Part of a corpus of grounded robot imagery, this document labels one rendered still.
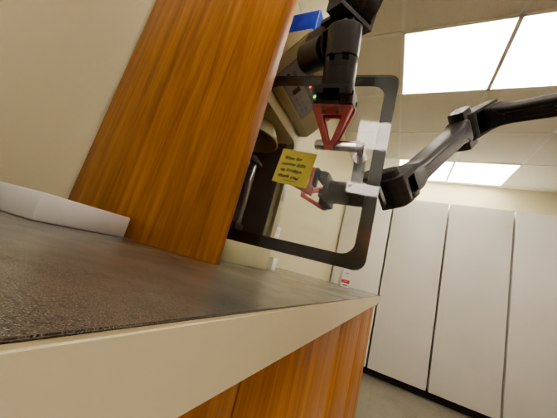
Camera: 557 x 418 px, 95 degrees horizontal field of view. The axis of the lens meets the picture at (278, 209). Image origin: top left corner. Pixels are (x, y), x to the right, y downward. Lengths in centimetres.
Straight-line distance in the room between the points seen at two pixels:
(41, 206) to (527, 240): 385
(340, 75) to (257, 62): 19
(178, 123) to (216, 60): 17
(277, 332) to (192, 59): 65
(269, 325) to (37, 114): 77
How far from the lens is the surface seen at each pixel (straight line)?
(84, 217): 52
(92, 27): 96
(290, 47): 72
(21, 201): 51
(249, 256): 72
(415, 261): 357
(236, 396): 25
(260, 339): 18
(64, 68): 89
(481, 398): 373
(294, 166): 54
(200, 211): 48
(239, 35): 69
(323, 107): 48
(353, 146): 48
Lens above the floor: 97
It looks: 12 degrees up
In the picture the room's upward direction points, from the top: 15 degrees clockwise
